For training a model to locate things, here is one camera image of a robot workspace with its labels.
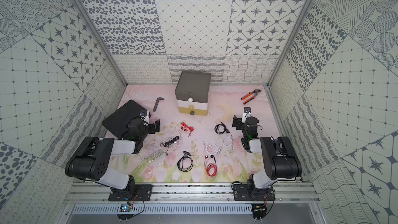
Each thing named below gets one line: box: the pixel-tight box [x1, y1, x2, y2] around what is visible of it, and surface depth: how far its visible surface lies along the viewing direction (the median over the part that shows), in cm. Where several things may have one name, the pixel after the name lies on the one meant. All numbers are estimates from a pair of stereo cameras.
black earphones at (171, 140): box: [160, 135, 180, 148], surface depth 92 cm
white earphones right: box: [222, 134, 235, 153], surface depth 92 cm
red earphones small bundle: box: [180, 121, 195, 137], surface depth 98 cm
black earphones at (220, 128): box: [214, 120, 231, 135], surface depth 98 cm
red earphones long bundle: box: [204, 154, 218, 177], surface depth 84 cm
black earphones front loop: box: [176, 150, 195, 173], surface depth 86 cm
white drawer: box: [177, 99, 208, 110], surface depth 97 cm
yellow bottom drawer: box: [178, 104, 209, 116], surface depth 103 cm
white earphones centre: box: [202, 141, 221, 156], surface depth 90 cm
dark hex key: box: [152, 97, 165, 112], surface depth 112 cm
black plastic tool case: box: [102, 99, 147, 140], surface depth 98 cm
